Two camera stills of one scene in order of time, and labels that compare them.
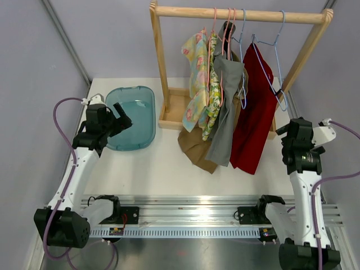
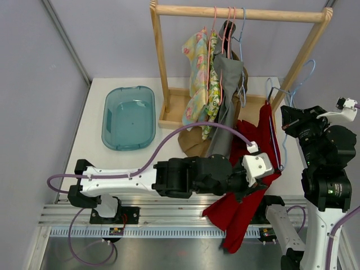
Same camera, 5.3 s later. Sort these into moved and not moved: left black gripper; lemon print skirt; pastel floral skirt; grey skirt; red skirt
Moved: red skirt; left black gripper
Not moved: pastel floral skirt; lemon print skirt; grey skirt
